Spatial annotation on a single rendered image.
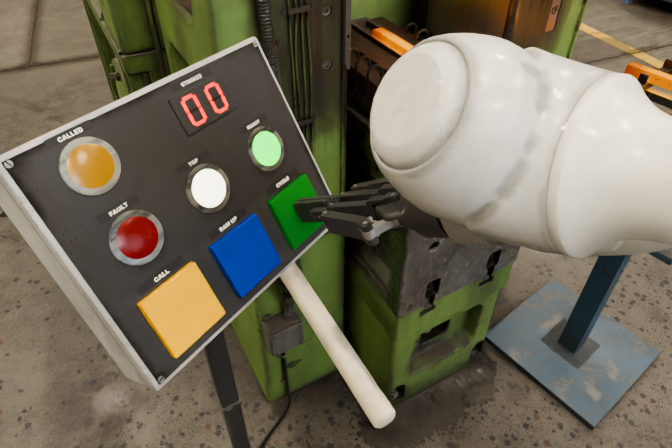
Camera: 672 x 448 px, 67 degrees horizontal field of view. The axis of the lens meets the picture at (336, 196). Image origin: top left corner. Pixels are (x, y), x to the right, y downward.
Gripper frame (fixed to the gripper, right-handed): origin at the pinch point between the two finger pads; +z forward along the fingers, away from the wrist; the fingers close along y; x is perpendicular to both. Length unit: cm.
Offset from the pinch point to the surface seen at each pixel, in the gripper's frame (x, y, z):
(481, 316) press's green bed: -72, 58, 28
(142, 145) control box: 17.2, -14.3, 4.2
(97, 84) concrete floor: 37, 106, 271
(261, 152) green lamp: 9.4, -1.2, 3.8
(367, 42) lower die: 11, 56, 27
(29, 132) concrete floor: 28, 52, 255
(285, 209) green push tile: 1.5, -2.2, 3.5
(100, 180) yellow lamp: 16.3, -20.1, 3.9
